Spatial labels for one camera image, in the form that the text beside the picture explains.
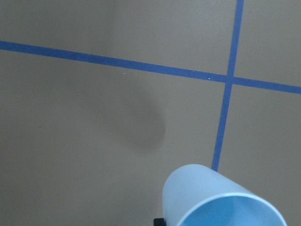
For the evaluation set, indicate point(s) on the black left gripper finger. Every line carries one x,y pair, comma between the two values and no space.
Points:
159,222

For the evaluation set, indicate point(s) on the long blue tape strip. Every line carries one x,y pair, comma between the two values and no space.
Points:
228,85

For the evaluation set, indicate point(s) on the light blue plastic cup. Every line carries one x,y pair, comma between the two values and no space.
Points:
195,195

